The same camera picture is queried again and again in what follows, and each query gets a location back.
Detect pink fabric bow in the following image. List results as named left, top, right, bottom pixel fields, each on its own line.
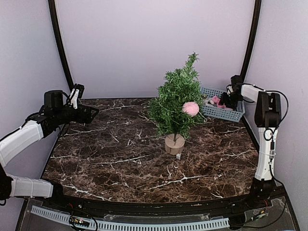
left=211, top=96, right=227, bottom=109

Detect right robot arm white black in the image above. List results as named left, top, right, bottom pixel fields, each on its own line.
left=221, top=75, right=286, bottom=209

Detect blue plastic basket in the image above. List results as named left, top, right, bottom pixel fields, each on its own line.
left=200, top=87, right=245, bottom=122

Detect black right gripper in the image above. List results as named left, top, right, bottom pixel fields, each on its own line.
left=219, top=92, right=244, bottom=109

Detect black front rail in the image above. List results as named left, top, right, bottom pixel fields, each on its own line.
left=53, top=195, right=272, bottom=217

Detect grey slotted cable duct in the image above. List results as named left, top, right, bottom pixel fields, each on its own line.
left=30, top=205, right=230, bottom=231

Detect pink fluffy pompom ornament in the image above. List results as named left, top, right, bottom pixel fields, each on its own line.
left=182, top=102, right=200, bottom=117

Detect left black frame post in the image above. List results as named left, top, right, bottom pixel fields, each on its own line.
left=48, top=0, right=74, bottom=91

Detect right black frame post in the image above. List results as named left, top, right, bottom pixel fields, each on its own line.
left=240, top=0, right=262, bottom=81

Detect small green christmas tree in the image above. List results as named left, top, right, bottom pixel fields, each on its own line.
left=148, top=53, right=205, bottom=155

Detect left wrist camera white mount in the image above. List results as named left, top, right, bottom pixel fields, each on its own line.
left=67, top=84, right=85, bottom=109

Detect black frame post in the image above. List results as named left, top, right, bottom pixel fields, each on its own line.
left=240, top=0, right=262, bottom=81
left=48, top=0, right=74, bottom=91

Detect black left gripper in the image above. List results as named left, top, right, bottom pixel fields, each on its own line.
left=54, top=103, right=99, bottom=125

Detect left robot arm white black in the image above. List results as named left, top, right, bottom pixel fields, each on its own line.
left=0, top=84, right=99, bottom=210

